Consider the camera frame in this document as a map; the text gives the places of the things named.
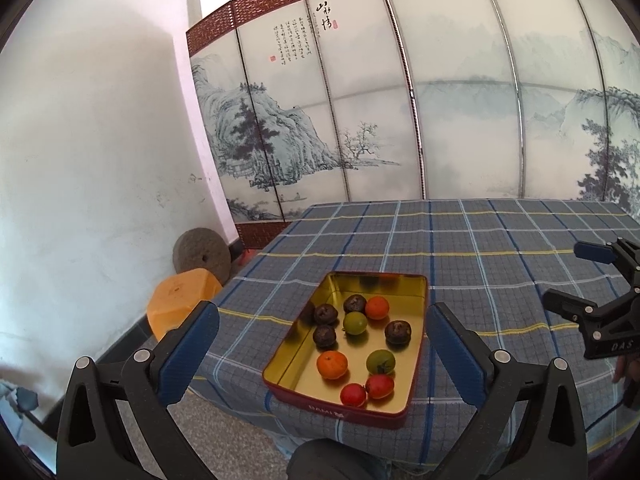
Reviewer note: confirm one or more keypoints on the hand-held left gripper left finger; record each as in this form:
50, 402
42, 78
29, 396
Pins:
190, 350

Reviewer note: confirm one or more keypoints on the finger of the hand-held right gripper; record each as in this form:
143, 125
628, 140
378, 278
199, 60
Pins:
570, 305
592, 252

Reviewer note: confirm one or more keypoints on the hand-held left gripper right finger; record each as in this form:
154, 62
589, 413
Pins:
455, 345

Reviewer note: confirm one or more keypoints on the dark wrinkled passion fruit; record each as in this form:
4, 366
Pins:
398, 332
354, 303
325, 314
324, 336

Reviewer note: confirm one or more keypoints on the gold metal tin tray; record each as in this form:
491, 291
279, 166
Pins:
405, 300

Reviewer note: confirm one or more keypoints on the green oval fruit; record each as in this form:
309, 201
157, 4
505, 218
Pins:
355, 323
380, 361

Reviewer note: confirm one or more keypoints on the red oval fruit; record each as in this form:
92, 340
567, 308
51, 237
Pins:
353, 395
380, 386

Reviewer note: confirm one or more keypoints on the orange fruit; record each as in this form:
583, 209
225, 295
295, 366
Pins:
377, 307
332, 365

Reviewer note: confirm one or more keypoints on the person's right hand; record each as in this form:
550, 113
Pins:
621, 370

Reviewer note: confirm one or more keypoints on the orange plastic stool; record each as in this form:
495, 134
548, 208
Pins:
175, 300

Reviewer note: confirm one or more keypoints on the grey plaid tablecloth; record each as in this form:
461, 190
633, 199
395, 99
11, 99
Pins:
500, 240

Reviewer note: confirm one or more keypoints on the round grey millstone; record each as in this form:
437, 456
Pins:
200, 255

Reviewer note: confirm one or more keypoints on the landscape painted folding screen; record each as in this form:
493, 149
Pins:
450, 110

